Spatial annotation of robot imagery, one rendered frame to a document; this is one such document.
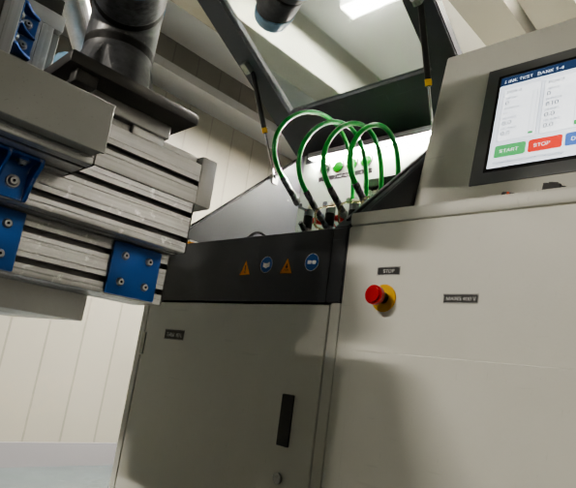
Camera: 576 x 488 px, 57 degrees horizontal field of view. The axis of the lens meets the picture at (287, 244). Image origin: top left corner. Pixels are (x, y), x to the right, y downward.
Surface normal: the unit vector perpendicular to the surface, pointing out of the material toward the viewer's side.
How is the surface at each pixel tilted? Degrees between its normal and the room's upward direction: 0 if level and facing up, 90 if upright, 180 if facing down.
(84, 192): 90
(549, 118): 76
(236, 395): 90
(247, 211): 90
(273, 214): 90
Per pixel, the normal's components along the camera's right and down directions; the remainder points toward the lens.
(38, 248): 0.72, -0.07
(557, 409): -0.66, -0.26
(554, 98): -0.62, -0.48
